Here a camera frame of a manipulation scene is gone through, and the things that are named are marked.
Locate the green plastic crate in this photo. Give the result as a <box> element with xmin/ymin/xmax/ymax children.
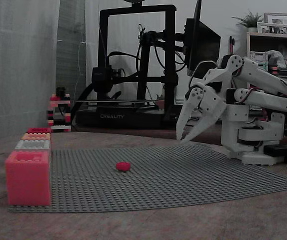
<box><xmin>249</xmin><ymin>50</ymin><xmax>270</xmax><ymax>74</ymax></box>

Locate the small green potted plant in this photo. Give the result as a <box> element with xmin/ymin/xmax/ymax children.
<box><xmin>231</xmin><ymin>9</ymin><xmax>265</xmax><ymax>33</ymax></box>

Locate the white sheer curtain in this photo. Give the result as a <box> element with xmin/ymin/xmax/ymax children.
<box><xmin>0</xmin><ymin>0</ymin><xmax>61</xmax><ymax>141</ymax></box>

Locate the large pink lego block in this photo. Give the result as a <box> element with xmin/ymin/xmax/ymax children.
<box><xmin>4</xmin><ymin>150</ymin><xmax>52</xmax><ymax>207</ymax></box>

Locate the orange lego block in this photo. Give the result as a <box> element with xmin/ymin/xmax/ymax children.
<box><xmin>20</xmin><ymin>132</ymin><xmax>52</xmax><ymax>142</ymax></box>

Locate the multicolour Lego tower stand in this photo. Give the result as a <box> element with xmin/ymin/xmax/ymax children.
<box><xmin>47</xmin><ymin>92</ymin><xmax>72</xmax><ymax>133</ymax></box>

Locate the black Creality 3D printer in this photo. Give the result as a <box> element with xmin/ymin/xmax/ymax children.
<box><xmin>74</xmin><ymin>0</ymin><xmax>192</xmax><ymax>130</ymax></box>

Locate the grey Lego baseplate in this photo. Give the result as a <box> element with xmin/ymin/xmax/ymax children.
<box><xmin>7</xmin><ymin>142</ymin><xmax>287</xmax><ymax>214</ymax></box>

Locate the wooden shelf unit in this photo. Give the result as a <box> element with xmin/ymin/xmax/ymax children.
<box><xmin>245</xmin><ymin>31</ymin><xmax>287</xmax><ymax>112</ymax></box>

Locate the black computer monitor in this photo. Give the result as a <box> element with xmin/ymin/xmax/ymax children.
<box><xmin>184</xmin><ymin>0</ymin><xmax>222</xmax><ymax>83</ymax></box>

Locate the red lego block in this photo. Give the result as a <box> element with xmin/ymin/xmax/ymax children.
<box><xmin>27</xmin><ymin>127</ymin><xmax>52</xmax><ymax>135</ymax></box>

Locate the small white picture frame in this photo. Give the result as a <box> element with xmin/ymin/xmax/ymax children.
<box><xmin>256</xmin><ymin>21</ymin><xmax>287</xmax><ymax>36</ymax></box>

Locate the large white picture frame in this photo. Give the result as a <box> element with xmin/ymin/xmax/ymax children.
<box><xmin>263</xmin><ymin>12</ymin><xmax>287</xmax><ymax>36</ymax></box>

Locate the red handled tool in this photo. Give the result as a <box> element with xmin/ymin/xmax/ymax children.
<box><xmin>229</xmin><ymin>35</ymin><xmax>236</xmax><ymax>55</ymax></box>

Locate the black and orange case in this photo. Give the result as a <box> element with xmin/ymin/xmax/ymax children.
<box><xmin>270</xmin><ymin>65</ymin><xmax>287</xmax><ymax>77</ymax></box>

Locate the small red Lego brick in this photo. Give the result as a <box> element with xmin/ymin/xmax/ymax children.
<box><xmin>115</xmin><ymin>161</ymin><xmax>132</xmax><ymax>172</ymax></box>

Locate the white lego block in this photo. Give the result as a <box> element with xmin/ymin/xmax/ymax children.
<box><xmin>14</xmin><ymin>139</ymin><xmax>52</xmax><ymax>153</ymax></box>

